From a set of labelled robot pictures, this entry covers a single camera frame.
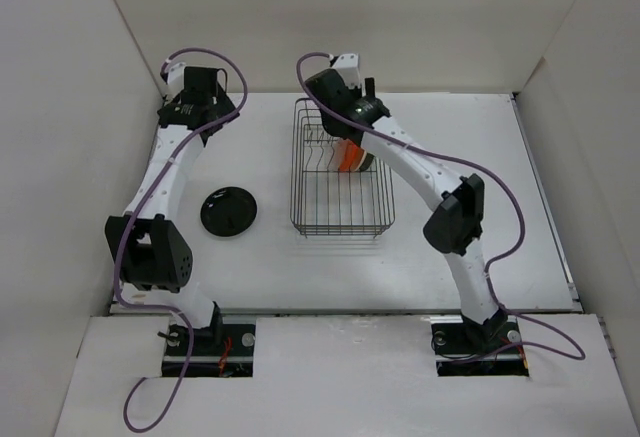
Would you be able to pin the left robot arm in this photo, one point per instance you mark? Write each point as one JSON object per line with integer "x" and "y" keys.
{"x": 152, "y": 259}

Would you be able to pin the cream plate with flowers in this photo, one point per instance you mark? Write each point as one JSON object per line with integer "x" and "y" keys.
{"x": 359, "y": 160}

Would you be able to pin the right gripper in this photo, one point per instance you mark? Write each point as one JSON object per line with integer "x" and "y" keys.
{"x": 370, "y": 87}

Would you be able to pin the black plate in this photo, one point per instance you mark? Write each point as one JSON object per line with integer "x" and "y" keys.
{"x": 228, "y": 212}

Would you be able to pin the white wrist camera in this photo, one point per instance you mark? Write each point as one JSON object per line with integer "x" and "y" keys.
{"x": 347, "y": 65}
{"x": 172, "y": 75}

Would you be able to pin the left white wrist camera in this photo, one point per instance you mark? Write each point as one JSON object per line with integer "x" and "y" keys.
{"x": 172, "y": 75}

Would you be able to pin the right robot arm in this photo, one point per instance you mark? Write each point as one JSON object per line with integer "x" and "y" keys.
{"x": 456, "y": 202}

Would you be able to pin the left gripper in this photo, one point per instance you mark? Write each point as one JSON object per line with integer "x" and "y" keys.
{"x": 222, "y": 107}

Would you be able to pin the grey wire dish rack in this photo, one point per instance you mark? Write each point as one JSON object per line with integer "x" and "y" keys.
{"x": 334, "y": 204}

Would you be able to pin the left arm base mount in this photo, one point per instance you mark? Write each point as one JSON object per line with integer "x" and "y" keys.
{"x": 229, "y": 356}

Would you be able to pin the blue patterned plate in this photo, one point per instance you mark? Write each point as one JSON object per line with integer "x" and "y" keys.
{"x": 366, "y": 163}

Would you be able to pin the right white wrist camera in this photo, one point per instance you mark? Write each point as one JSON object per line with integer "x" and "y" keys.
{"x": 347, "y": 65}

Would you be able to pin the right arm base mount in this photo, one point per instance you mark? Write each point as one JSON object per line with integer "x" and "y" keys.
{"x": 457, "y": 356}

